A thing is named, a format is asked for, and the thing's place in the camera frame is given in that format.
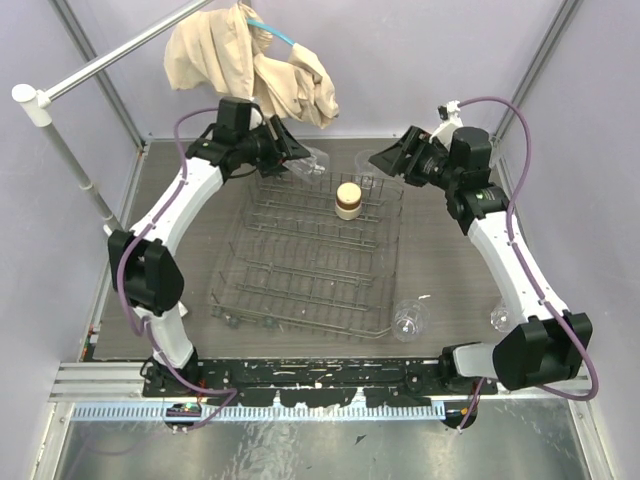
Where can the teal clothes hanger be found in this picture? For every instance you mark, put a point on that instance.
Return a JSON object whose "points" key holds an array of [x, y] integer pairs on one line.
{"points": [[272, 31]]}

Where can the metal garment rail stand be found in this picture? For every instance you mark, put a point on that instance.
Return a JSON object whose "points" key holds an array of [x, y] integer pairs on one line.
{"points": [[53, 248]]}

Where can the clear tumbler from corner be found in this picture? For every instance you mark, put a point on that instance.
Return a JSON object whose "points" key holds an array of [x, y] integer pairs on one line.
{"points": [[311, 169]]}

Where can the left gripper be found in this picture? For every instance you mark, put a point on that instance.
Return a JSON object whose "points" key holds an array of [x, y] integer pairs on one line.
{"points": [[276, 145]]}

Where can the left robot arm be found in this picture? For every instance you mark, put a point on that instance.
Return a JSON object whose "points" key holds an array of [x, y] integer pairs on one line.
{"points": [[145, 274]]}

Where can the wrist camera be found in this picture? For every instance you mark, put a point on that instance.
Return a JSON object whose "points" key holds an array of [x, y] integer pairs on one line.
{"points": [[449, 114], [257, 118]]}

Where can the grey slotted cable duct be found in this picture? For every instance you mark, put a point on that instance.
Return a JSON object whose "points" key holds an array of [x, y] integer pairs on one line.
{"points": [[164, 411]]}

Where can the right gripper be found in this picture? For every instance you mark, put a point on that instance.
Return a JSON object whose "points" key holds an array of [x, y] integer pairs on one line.
{"points": [[391, 159]]}

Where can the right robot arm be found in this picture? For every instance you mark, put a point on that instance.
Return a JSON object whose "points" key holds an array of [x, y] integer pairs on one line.
{"points": [[547, 341]]}

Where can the clear cup front of rack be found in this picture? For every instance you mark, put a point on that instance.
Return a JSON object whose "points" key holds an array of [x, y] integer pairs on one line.
{"points": [[409, 320]]}

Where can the beige brown travel cup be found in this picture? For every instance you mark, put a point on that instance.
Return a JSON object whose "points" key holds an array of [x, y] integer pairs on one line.
{"points": [[348, 201]]}

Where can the grey wire dish rack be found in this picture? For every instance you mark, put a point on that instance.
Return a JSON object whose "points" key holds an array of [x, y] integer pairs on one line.
{"points": [[290, 261]]}

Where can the aluminium frame rail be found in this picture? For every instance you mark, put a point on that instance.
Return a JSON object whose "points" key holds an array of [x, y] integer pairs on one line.
{"points": [[121, 380]]}

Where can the beige cloth garment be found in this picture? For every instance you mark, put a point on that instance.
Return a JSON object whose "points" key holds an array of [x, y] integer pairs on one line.
{"points": [[218, 49]]}

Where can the clear cup behind rack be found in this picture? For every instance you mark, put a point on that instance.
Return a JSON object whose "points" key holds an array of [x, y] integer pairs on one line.
{"points": [[367, 175]]}

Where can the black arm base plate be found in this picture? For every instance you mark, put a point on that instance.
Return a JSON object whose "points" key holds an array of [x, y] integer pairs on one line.
{"points": [[314, 383]]}

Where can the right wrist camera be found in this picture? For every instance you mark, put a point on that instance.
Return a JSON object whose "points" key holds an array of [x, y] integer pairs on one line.
{"points": [[449, 114]]}

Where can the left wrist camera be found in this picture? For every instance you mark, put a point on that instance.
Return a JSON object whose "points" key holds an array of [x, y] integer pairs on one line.
{"points": [[257, 118]]}

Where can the clear cup lying right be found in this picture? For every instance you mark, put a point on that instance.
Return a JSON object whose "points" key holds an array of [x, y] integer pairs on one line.
{"points": [[500, 317]]}

